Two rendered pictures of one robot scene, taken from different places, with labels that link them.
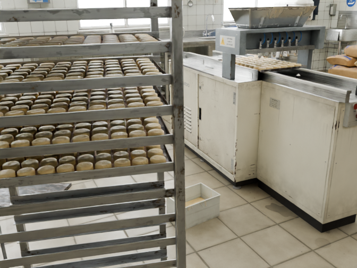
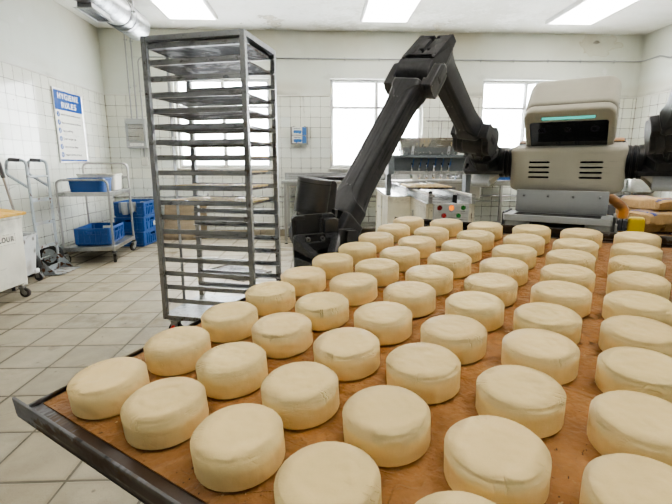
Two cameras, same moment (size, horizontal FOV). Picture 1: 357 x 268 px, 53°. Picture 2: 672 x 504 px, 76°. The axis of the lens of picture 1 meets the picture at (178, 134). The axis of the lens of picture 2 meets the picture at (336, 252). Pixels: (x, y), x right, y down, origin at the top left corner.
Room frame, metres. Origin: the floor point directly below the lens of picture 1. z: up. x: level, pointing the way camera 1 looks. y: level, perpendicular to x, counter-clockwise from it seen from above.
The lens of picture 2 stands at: (-1.13, -1.48, 1.10)
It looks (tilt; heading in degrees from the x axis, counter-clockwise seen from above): 11 degrees down; 24
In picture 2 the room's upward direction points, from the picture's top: straight up
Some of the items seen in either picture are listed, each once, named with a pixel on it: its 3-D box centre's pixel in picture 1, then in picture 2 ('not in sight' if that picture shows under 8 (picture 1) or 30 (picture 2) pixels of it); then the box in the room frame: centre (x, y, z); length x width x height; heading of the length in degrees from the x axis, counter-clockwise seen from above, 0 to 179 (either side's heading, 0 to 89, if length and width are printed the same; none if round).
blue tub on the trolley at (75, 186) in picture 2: not in sight; (90, 184); (2.32, 3.06, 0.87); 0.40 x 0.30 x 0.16; 119
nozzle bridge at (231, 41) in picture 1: (269, 51); (427, 175); (2.71, -0.68, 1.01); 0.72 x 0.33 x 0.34; 113
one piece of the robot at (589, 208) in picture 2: not in sight; (556, 231); (0.17, -1.56, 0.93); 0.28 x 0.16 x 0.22; 81
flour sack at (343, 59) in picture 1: (351, 59); not in sight; (5.92, -2.83, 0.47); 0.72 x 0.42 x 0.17; 116
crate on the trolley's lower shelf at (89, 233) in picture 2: not in sight; (100, 233); (2.48, 3.19, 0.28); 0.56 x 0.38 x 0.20; 34
